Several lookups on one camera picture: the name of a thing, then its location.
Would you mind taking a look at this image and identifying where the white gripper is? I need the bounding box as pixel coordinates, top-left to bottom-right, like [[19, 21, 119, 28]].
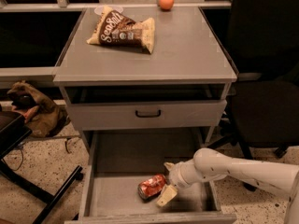
[[156, 160, 200, 207]]

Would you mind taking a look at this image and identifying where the red coke can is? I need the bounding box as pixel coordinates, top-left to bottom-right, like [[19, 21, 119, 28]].
[[137, 174, 166, 200]]

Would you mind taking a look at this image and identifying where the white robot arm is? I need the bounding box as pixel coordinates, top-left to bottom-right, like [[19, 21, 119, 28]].
[[157, 147, 299, 224]]

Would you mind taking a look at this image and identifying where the open grey middle drawer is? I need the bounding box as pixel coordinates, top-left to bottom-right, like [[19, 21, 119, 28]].
[[65, 128, 236, 224]]

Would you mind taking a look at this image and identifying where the closed grey top drawer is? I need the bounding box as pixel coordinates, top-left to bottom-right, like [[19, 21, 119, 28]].
[[67, 100, 226, 131]]

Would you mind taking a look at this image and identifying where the grey drawer cabinet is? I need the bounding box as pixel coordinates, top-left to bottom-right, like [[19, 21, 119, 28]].
[[52, 6, 238, 224]]

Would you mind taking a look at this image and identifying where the brown bag on floor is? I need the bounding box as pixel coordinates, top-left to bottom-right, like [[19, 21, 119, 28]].
[[7, 81, 69, 138]]

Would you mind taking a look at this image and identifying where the brown sea salt chip bag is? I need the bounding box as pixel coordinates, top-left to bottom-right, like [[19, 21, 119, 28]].
[[87, 10, 155, 53]]

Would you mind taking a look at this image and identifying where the black chair at left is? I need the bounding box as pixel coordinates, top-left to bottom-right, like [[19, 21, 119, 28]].
[[0, 110, 84, 224]]

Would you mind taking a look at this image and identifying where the orange fruit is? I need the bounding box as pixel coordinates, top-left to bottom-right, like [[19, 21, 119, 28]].
[[158, 0, 174, 10]]

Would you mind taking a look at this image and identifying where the clear plastic cup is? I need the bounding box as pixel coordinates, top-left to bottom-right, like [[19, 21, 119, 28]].
[[94, 5, 123, 15]]

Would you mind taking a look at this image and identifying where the black office chair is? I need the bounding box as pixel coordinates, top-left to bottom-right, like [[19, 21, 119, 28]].
[[206, 0, 299, 192]]

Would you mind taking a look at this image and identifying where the black drawer handle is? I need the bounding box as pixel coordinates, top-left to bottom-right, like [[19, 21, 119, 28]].
[[135, 109, 162, 119]]

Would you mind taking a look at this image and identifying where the black floor cable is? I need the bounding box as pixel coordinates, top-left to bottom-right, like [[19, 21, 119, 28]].
[[4, 136, 81, 172]]

